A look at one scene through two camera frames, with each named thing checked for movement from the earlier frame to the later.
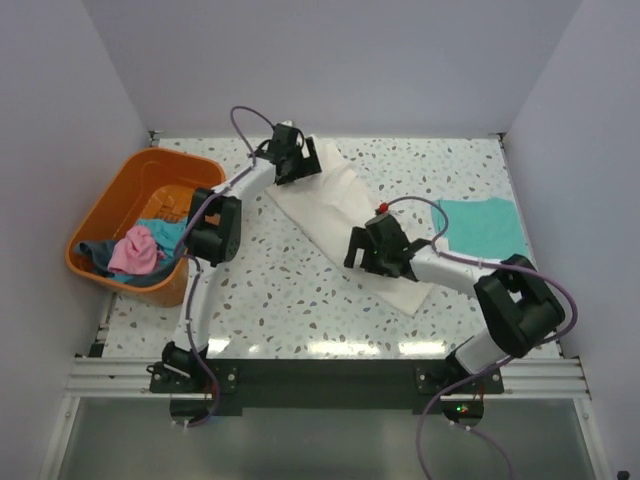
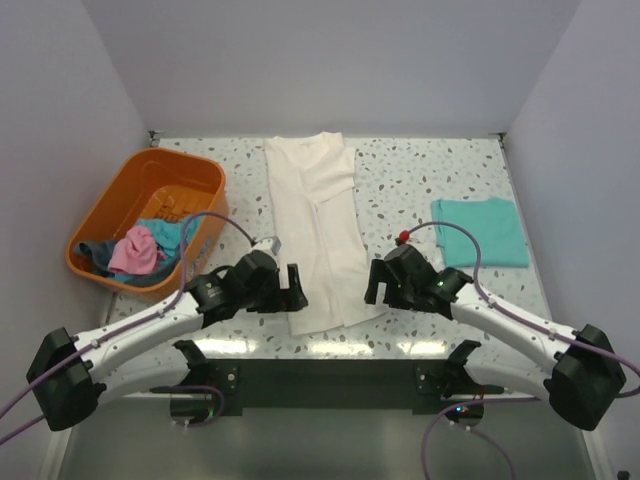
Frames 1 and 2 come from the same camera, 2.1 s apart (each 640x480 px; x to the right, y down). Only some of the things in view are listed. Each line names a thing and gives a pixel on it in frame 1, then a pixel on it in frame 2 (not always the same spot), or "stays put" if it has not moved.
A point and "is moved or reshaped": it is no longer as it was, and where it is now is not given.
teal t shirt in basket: (168, 234) stays put
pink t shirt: (135, 254) stays put
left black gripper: (308, 166) → (283, 298)
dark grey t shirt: (95, 254) stays put
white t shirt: (322, 204) is moved or reshaped
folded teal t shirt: (483, 228) stays put
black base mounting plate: (321, 386) stays put
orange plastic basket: (155, 183) stays put
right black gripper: (360, 240) → (380, 273)
